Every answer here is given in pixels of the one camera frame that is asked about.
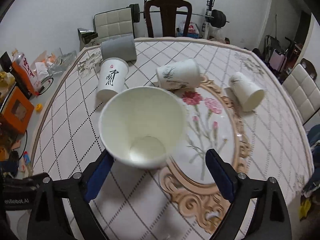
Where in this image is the red paper cup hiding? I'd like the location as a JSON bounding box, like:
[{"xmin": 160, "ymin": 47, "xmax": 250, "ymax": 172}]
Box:
[{"xmin": 98, "ymin": 87, "xmax": 187, "ymax": 169}]

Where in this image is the plain white paper cup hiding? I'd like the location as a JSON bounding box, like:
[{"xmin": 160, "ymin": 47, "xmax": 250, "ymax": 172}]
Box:
[{"xmin": 229, "ymin": 72, "xmax": 265, "ymax": 112}]

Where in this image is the white cup with black calligraphy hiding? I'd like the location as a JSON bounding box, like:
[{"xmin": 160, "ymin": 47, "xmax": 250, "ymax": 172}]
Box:
[{"xmin": 96, "ymin": 57, "xmax": 129, "ymax": 102}]

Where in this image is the white cup with bamboo print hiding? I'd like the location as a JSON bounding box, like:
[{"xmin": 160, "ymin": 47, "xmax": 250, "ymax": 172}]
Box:
[{"xmin": 156, "ymin": 59, "xmax": 202, "ymax": 90}]

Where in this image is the grey paper cup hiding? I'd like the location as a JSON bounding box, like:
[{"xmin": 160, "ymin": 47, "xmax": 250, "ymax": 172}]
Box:
[{"xmin": 100, "ymin": 34, "xmax": 137, "ymax": 62}]

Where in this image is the yellow black tool on floor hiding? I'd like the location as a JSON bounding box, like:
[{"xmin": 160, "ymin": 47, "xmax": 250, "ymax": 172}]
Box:
[{"xmin": 299, "ymin": 196, "xmax": 312, "ymax": 220}]

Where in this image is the orange gift box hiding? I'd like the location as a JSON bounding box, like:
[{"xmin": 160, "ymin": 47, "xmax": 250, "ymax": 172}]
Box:
[{"xmin": 1, "ymin": 86, "xmax": 34, "ymax": 134}]

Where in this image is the small yellow cap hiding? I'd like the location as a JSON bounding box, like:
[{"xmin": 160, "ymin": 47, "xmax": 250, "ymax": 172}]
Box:
[{"xmin": 35, "ymin": 103, "xmax": 43, "ymax": 113}]

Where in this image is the blue ruffled cloth pile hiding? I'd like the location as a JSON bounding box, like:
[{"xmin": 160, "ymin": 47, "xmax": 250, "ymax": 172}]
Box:
[{"xmin": 302, "ymin": 124, "xmax": 320, "ymax": 198}]

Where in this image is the orange white drink carton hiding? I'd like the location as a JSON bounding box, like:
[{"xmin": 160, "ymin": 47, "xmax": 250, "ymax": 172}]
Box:
[{"xmin": 12, "ymin": 49, "xmax": 42, "ymax": 96}]

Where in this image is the white quilted chair right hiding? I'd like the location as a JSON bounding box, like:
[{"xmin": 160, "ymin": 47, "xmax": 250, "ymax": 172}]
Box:
[{"xmin": 282, "ymin": 63, "xmax": 319, "ymax": 124}]

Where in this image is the white quilted chair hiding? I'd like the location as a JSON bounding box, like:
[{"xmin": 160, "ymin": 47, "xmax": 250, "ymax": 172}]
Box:
[
  {"xmin": 93, "ymin": 7, "xmax": 134, "ymax": 43},
  {"xmin": 282, "ymin": 63, "xmax": 319, "ymax": 124}
]

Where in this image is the dark wooden chair right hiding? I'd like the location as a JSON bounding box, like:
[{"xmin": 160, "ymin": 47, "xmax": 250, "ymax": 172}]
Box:
[{"xmin": 300, "ymin": 58, "xmax": 317, "ymax": 81}]

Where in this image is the dark wooden chair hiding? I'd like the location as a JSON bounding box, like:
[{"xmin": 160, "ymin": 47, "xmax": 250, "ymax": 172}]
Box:
[
  {"xmin": 300, "ymin": 58, "xmax": 317, "ymax": 81},
  {"xmin": 144, "ymin": 0, "xmax": 192, "ymax": 38}
]

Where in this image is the pink suitcase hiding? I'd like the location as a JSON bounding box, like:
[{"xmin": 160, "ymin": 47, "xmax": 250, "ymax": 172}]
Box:
[{"xmin": 268, "ymin": 49, "xmax": 287, "ymax": 72}]

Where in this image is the open silver-lined carton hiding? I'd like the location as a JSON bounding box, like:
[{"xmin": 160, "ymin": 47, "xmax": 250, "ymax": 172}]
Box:
[{"xmin": 78, "ymin": 28, "xmax": 98, "ymax": 51}]

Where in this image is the white quilted chair back left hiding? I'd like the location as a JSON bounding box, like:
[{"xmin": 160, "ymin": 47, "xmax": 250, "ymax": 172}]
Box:
[{"xmin": 93, "ymin": 7, "xmax": 134, "ymax": 43}]

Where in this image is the barbell with black plates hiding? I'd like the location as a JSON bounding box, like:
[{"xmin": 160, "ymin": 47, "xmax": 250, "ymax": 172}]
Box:
[{"xmin": 128, "ymin": 3, "xmax": 230, "ymax": 29}]

